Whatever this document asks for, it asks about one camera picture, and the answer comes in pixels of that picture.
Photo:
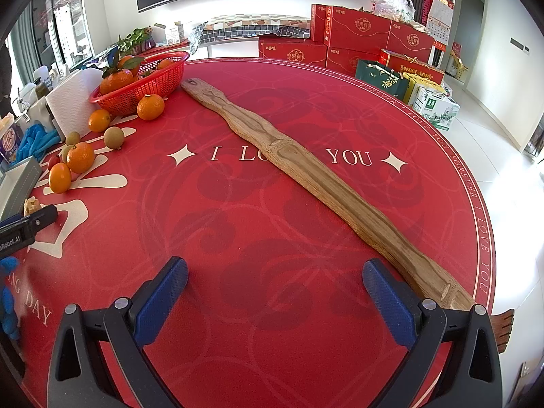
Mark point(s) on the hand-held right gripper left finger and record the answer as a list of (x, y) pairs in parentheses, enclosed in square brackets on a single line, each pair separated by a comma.
[(161, 301)]

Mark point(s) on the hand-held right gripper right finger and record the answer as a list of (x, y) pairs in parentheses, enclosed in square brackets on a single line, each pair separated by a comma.
[(389, 301)]

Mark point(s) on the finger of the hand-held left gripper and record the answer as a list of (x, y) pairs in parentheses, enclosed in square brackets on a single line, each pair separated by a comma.
[(42, 219)]

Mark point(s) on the walnut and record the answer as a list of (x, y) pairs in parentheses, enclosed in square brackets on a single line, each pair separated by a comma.
[(30, 206)]

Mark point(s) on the grey tray with white lining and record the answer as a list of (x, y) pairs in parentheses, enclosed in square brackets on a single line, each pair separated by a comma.
[(21, 182)]

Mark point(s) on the small orange mandarin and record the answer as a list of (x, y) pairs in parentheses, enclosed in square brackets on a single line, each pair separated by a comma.
[(99, 120), (59, 177)]

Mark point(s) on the small pale round fruit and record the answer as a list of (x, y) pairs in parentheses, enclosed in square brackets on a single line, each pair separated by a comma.
[(64, 153)]

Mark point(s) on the mandarin with green stem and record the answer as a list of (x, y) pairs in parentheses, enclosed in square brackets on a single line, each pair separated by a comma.
[(150, 107), (80, 157)]

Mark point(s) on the small round tan fruit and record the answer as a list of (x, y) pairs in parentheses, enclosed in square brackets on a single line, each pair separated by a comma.
[(72, 138)]

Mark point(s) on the red plastic basket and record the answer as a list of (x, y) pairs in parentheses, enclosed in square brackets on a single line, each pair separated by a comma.
[(140, 89)]

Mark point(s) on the person's left hand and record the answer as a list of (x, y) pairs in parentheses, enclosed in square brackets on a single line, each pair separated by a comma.
[(8, 301)]

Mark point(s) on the blue rubber gloves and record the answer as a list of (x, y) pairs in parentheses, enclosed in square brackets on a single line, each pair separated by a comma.
[(36, 140)]

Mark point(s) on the purple milk tea cup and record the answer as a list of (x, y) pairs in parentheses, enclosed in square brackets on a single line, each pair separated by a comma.
[(9, 142)]

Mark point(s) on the brown wooden chair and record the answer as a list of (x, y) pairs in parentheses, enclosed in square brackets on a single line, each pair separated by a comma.
[(501, 331)]

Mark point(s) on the white paper towel roll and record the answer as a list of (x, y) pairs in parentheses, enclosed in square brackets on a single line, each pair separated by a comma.
[(72, 97)]

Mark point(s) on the dark bottle with label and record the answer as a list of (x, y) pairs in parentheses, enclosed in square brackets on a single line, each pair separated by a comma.
[(42, 89)]

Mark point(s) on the pile of leafy mandarins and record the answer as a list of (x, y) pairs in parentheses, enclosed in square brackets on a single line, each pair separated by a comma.
[(117, 80)]

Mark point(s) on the long wooden board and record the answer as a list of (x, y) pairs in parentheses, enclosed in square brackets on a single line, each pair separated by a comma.
[(297, 165)]

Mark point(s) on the glass display cabinet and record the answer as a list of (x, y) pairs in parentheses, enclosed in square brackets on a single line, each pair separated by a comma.
[(59, 21)]

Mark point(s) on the white and green carton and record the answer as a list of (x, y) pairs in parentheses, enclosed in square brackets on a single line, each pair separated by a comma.
[(437, 108)]

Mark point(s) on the green potted plant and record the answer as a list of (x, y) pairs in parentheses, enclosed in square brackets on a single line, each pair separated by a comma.
[(134, 40)]

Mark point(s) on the yellow gift box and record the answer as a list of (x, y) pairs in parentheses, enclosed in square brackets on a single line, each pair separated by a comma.
[(414, 87)]

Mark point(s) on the green gift bag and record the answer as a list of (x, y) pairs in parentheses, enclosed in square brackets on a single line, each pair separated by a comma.
[(380, 78)]

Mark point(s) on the small white boxes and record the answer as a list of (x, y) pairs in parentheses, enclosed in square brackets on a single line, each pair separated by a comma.
[(175, 34)]

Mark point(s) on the red and gold apple box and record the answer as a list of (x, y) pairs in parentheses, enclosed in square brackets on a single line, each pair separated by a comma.
[(416, 68)]

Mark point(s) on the small cardboard box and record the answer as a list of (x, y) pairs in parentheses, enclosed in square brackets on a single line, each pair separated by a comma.
[(457, 61)]

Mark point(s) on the checkered cloth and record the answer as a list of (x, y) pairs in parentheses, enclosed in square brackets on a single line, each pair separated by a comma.
[(250, 29)]

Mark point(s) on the doorway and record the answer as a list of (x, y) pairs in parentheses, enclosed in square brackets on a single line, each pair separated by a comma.
[(469, 29)]

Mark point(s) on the narrow red gift box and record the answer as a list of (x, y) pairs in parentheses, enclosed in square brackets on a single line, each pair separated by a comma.
[(318, 23)]

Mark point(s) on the desk calendar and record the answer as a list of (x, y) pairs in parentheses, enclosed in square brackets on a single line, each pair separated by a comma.
[(440, 19)]

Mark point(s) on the clear plastic bag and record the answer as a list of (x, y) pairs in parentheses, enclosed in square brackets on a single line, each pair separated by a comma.
[(395, 6)]

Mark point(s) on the black wall panel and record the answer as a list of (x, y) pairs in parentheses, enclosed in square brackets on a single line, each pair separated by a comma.
[(519, 46)]

